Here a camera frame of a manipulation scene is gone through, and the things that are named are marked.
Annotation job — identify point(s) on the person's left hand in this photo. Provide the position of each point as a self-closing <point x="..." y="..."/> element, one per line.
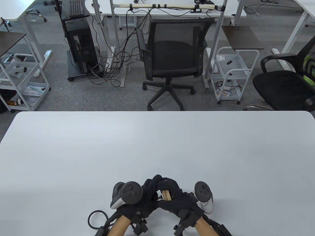
<point x="149" y="196"/>

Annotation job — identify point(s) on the person's right hand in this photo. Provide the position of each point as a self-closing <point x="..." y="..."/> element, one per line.
<point x="182" y="204"/>

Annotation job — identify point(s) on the round wooden disc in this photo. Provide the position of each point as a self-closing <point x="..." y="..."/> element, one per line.
<point x="165" y="194"/>
<point x="170" y="195"/>

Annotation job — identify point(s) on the person's left forearm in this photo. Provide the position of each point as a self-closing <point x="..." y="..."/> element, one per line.
<point x="119" y="226"/>

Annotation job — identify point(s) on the person's right forearm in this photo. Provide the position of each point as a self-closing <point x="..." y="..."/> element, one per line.
<point x="204" y="227"/>

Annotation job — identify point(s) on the grey and white controller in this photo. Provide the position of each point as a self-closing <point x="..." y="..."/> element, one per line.
<point x="203" y="193"/>
<point x="131" y="193"/>

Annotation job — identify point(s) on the black wrist sensor box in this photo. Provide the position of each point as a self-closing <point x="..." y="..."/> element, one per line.
<point x="224" y="231"/>
<point x="101" y="232"/>

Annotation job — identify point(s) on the chrome chair base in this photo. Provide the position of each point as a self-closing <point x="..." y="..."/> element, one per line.
<point x="43" y="17"/>
<point x="258" y="106"/>

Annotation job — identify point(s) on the white power strip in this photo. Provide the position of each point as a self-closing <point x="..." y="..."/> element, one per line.
<point x="110" y="60"/>

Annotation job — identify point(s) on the black mesh office chair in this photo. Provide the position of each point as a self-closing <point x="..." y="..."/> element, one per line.
<point x="172" y="54"/>

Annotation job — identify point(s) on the black computer tower on stand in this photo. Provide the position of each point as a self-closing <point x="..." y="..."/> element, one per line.
<point x="73" y="72"/>

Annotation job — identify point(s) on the black office chair green back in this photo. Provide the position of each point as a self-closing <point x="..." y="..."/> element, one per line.
<point x="280" y="88"/>

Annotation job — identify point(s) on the white paper sheet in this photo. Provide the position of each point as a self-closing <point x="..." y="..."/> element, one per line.
<point x="34" y="90"/>

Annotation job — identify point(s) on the black bag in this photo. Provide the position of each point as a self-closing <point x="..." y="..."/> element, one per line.
<point x="3" y="103"/>

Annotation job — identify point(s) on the dark wood side table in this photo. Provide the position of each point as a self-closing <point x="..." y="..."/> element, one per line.
<point x="242" y="38"/>
<point x="9" y="41"/>

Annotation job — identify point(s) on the white desk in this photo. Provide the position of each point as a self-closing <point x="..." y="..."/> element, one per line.
<point x="172" y="12"/>
<point x="294" y="36"/>
<point x="14" y="9"/>

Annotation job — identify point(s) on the black keyboard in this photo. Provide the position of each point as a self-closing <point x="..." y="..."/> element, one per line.
<point x="75" y="7"/>

